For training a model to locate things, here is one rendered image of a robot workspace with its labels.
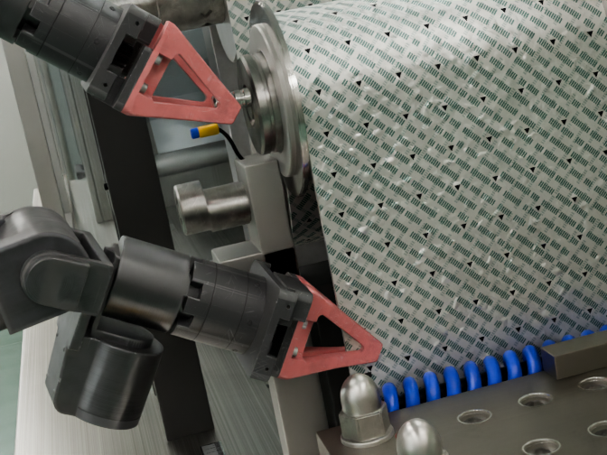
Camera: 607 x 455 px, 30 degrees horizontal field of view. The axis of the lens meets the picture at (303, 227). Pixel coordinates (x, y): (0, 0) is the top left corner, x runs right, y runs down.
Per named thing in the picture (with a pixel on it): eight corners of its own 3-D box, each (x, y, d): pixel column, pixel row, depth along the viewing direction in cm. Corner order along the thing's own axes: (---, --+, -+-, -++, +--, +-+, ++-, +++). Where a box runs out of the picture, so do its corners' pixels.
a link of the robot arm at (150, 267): (110, 242, 74) (107, 222, 80) (79, 338, 76) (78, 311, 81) (210, 271, 76) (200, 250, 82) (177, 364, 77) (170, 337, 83)
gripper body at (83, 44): (111, 105, 74) (6, 51, 72) (102, 94, 84) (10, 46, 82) (156, 16, 74) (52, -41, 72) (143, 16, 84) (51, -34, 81)
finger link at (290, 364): (372, 405, 81) (250, 372, 79) (347, 375, 88) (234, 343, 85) (404, 317, 80) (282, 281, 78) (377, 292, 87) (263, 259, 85)
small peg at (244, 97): (210, 98, 82) (210, 92, 81) (247, 90, 83) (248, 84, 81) (215, 116, 82) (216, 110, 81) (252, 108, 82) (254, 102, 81)
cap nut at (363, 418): (335, 432, 78) (323, 372, 77) (385, 419, 79) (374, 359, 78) (349, 452, 75) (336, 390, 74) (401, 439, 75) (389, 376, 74)
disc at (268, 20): (269, 167, 94) (238, -11, 88) (275, 166, 94) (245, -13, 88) (314, 223, 80) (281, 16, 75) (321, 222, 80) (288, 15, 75)
